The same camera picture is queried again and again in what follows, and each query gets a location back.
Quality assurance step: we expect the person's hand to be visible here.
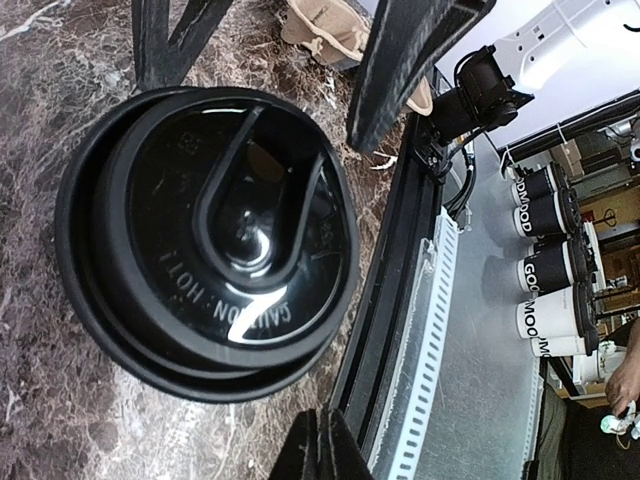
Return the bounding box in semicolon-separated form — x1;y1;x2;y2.
605;361;640;417

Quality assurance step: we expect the white lidded cup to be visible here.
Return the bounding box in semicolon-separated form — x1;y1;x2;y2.
516;283;599;358

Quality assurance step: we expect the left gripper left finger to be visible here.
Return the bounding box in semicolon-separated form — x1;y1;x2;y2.
269;409;372;480

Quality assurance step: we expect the black sleeved cup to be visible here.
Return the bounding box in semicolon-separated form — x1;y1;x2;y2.
516;239;591;294
511;163;567;207
513;190;581;238

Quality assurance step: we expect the black front rail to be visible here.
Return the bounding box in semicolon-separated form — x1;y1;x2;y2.
329;114;443;459

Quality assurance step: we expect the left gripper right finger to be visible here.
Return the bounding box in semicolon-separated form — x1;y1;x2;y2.
346;0;495;150

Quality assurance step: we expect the brown cardboard cup carrier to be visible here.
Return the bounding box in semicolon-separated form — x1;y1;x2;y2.
279;0;434;116

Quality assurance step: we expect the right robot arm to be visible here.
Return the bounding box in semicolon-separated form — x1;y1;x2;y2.
493;0;639;94

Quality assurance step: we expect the white slotted cable duct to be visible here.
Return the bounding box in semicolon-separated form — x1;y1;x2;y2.
389;210;459;479

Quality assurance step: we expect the stack of black lids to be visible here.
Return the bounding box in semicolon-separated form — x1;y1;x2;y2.
55;87;359;404

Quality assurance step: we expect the black sleeved cup far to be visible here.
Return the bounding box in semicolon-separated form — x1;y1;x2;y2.
511;163;567;207

